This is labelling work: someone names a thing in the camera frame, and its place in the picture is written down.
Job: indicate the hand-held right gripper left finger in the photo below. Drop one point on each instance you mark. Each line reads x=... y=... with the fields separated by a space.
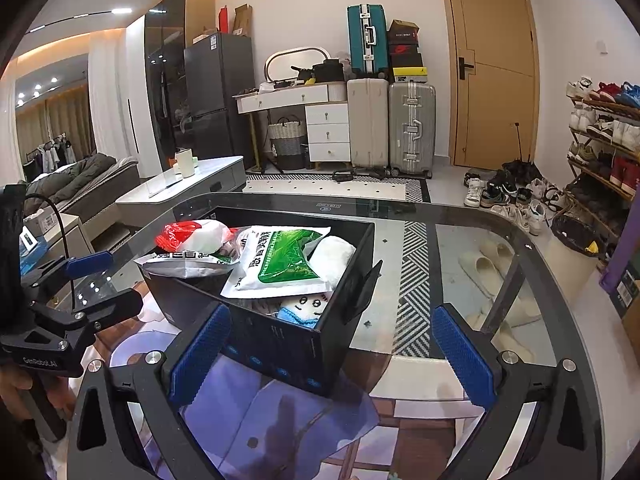
x=200 y=350

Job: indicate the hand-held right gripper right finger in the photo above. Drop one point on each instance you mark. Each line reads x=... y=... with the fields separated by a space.
x=460 y=355

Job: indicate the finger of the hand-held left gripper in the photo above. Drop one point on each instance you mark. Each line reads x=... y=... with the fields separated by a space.
x=90 y=264
x=115 y=305

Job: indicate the black storage box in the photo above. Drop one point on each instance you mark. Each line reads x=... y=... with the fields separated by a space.
x=280 y=350

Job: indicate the red white plastic bag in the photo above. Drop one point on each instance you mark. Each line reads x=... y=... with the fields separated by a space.
x=190 y=235

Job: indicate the large white green packet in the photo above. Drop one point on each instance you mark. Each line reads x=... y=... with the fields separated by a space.
x=280 y=260

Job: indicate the person's left hand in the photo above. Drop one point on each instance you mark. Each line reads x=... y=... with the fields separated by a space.
x=15 y=390

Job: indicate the white side table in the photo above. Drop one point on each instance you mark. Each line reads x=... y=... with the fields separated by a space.
x=70 y=240

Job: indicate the blue plastic bag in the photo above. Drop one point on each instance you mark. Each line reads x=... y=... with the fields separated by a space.
x=35 y=257

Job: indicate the tissue box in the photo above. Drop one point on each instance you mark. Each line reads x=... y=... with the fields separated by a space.
x=42 y=222

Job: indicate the white card stand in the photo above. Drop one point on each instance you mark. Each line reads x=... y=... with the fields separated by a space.
x=29 y=239

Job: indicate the beige slipper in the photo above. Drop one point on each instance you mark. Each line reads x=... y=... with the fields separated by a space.
x=500 y=260
x=477 y=275
x=510 y=310

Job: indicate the grey bed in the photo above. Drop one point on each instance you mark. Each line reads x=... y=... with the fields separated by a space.
x=110 y=190

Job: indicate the dark green duvet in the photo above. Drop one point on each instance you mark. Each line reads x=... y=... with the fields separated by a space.
x=75 y=175

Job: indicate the clothes rack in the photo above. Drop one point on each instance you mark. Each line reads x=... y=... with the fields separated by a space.
x=50 y=147

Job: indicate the white low cabinet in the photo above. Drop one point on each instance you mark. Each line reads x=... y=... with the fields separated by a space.
x=195 y=192

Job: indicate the white cup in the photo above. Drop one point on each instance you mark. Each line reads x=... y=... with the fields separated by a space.
x=187 y=164

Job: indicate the beige curtain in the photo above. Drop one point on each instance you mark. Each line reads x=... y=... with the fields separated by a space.
x=60 y=120

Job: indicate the pile of loose shoes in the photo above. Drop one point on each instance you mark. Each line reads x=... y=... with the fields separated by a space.
x=505 y=195

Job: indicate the beige trash bin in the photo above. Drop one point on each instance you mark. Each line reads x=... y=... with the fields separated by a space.
x=575 y=235

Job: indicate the open cardboard box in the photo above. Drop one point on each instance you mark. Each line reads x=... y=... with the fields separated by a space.
x=632 y=325

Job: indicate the green shoe box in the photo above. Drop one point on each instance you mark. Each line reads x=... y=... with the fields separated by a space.
x=625 y=292

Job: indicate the purple yoga mat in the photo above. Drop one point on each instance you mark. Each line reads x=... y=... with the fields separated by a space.
x=625 y=260

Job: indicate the dark glass cabinet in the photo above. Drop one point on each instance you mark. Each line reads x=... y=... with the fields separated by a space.
x=165 y=85

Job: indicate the black white patterned rug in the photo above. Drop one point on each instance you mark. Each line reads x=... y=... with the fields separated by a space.
x=320 y=191

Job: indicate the black umbrella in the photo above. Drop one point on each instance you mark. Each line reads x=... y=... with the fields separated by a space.
x=522 y=165

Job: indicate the dark grey fridge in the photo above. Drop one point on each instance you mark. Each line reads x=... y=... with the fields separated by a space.
x=217 y=100

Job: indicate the woven laundry basket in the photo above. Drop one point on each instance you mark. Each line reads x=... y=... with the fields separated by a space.
x=286 y=142

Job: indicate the silver suitcase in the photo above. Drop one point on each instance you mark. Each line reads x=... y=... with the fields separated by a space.
x=412 y=130

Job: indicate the wooden shoe rack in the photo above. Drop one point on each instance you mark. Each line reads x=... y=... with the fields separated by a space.
x=627 y=195

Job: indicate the beige suitcase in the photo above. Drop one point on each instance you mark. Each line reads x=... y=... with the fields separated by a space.
x=367 y=125

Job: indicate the group of shelved shoes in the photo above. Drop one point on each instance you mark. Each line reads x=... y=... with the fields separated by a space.
x=625 y=167

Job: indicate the flat brown box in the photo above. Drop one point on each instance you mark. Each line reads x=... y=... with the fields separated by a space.
x=205 y=37

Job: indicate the white dressing table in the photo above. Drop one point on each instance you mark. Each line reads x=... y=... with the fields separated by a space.
x=285 y=100

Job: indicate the red paper bag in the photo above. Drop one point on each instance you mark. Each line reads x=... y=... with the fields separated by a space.
x=223 y=19

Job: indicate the black yellow pouch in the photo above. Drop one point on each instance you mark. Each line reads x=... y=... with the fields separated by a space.
x=301 y=75

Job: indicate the black yellow shoe box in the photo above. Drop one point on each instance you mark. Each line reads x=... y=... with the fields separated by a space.
x=409 y=72

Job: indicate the flat cardboard box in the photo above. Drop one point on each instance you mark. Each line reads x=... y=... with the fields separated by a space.
x=243 y=21

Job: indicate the oval mirror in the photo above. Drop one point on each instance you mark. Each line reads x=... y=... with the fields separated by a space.
x=295 y=62

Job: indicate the white ribbed container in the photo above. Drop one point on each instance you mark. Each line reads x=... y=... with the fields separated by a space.
x=337 y=92

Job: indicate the wooden door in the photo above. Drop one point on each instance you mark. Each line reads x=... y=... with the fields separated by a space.
x=490 y=60

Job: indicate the black bag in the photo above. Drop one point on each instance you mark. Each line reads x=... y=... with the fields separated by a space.
x=329 y=71

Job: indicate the black red shoe box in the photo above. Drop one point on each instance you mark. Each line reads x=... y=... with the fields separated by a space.
x=403 y=49

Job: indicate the teal suitcase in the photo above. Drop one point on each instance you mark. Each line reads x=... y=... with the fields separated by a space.
x=367 y=40

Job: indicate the brown shoe box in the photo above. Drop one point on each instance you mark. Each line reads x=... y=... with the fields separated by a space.
x=402 y=26

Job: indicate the wall switch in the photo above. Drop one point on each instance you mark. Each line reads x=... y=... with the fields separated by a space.
x=601 y=48

